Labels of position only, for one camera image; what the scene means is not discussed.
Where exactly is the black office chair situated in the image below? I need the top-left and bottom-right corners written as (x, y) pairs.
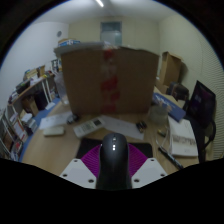
top-left (186, 114), bottom-right (216, 163)

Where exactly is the wooden wall desk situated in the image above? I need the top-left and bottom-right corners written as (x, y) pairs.
top-left (8, 73), bottom-right (56, 108)

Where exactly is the large brown cardboard box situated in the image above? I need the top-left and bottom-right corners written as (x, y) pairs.
top-left (60, 46), bottom-right (160, 116)

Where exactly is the tall open cardboard box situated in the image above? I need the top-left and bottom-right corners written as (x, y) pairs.
top-left (159, 50), bottom-right (184, 88)

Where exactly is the black pen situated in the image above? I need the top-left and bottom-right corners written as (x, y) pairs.
top-left (157, 145), bottom-right (185, 170)

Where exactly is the clear plastic jar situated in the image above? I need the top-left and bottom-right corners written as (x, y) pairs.
top-left (53, 71), bottom-right (69, 106)

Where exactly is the dark monitor screen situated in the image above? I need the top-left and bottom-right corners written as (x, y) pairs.
top-left (188, 79), bottom-right (217, 128)

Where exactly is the white paper with writing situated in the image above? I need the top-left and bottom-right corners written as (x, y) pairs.
top-left (38, 110), bottom-right (74, 130)

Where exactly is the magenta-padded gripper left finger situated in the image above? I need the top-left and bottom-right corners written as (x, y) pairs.
top-left (59, 143), bottom-right (103, 190)

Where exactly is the black computer mouse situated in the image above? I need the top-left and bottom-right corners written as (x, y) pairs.
top-left (95, 132), bottom-right (133, 191)

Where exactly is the open white notebook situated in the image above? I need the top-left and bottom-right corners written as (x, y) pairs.
top-left (166, 114), bottom-right (199, 158)

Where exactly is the clear plastic cup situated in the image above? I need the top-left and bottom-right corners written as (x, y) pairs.
top-left (148, 103), bottom-right (169, 126)

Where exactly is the window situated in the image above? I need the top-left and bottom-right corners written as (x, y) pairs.
top-left (100, 21), bottom-right (123, 47)

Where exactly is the black mouse pad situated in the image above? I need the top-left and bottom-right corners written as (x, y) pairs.
top-left (75, 137), bottom-right (154, 160)

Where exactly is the grey flat board stack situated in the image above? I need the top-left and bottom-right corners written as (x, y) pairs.
top-left (54, 41), bottom-right (111, 58)

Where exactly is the black bin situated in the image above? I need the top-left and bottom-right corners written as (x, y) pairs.
top-left (33, 91), bottom-right (49, 111)

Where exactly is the small black clip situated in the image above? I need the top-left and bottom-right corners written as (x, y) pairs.
top-left (135, 120), bottom-right (148, 132)

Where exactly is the white bookshelf unit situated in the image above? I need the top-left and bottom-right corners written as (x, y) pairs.
top-left (0, 106), bottom-right (39, 161)

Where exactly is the flat blue box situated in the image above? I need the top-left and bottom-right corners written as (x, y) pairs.
top-left (152, 92), bottom-right (187, 123)

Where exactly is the white remote with display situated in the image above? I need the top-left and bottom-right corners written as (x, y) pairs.
top-left (72, 117), bottom-right (106, 139)

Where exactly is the black bag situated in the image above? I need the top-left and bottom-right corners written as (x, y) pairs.
top-left (166, 81), bottom-right (190, 101)

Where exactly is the glass-door display cabinet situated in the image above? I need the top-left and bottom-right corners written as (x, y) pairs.
top-left (58, 37), bottom-right (81, 48)

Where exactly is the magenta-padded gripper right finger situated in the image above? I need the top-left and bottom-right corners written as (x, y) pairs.
top-left (126, 143), bottom-right (168, 190)

